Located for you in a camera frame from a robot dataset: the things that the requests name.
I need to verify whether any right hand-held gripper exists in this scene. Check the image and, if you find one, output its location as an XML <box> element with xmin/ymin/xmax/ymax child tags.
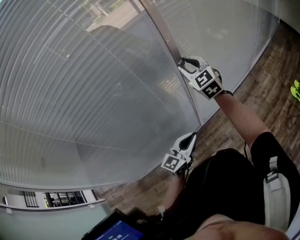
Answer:
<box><xmin>177</xmin><ymin>56</ymin><xmax>223</xmax><ymax>101</ymax></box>

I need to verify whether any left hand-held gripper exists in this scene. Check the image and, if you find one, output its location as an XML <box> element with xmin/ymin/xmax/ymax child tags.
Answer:
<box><xmin>161</xmin><ymin>132</ymin><xmax>197</xmax><ymax>176</ymax></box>

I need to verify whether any frosted striped glass wall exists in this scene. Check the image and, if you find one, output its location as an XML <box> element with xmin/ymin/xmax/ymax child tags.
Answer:
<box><xmin>0</xmin><ymin>0</ymin><xmax>202</xmax><ymax>189</ymax></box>

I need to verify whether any person's left forearm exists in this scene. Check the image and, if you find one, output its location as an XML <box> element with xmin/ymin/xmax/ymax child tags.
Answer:
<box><xmin>161</xmin><ymin>174</ymin><xmax>186</xmax><ymax>211</ymax></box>

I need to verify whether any person's right forearm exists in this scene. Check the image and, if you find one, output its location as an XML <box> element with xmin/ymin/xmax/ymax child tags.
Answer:
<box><xmin>214</xmin><ymin>90</ymin><xmax>270</xmax><ymax>146</ymax></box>

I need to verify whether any person's black shirt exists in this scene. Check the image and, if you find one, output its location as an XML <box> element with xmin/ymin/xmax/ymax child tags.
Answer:
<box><xmin>161</xmin><ymin>131</ymin><xmax>300</xmax><ymax>235</ymax></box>

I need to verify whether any black tablet with blue screen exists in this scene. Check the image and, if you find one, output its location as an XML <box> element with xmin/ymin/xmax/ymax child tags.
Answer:
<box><xmin>81</xmin><ymin>207</ymin><xmax>145</xmax><ymax>240</ymax></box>

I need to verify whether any frosted glass panel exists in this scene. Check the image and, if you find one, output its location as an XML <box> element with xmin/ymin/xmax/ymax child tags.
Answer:
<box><xmin>0</xmin><ymin>201</ymin><xmax>112</xmax><ymax>240</ymax></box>

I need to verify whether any grey metal window frame post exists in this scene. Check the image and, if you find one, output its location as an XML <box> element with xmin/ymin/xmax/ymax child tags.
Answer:
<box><xmin>139</xmin><ymin>0</ymin><xmax>203</xmax><ymax>127</ymax></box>

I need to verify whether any black chest mount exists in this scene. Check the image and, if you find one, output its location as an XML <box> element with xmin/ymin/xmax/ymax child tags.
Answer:
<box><xmin>127</xmin><ymin>207</ymin><xmax>165</xmax><ymax>227</ymax></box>

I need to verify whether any grey shoulder bag strap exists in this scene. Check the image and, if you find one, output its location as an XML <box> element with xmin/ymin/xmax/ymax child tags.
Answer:
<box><xmin>263</xmin><ymin>156</ymin><xmax>291</xmax><ymax>232</ymax></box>

